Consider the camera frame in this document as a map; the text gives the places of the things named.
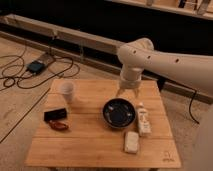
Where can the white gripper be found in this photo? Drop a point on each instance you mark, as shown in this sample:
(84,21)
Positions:
(130,78)

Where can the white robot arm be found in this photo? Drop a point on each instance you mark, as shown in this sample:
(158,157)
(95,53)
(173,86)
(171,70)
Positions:
(195,71)

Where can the dark blue bowl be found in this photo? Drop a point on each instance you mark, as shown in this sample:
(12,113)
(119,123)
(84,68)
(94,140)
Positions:
(118,113)

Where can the white tube bottle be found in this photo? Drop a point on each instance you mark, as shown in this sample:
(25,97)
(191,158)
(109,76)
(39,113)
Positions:
(144,126)

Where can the wooden table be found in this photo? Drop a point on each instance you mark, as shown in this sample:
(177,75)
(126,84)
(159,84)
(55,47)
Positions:
(91,143)

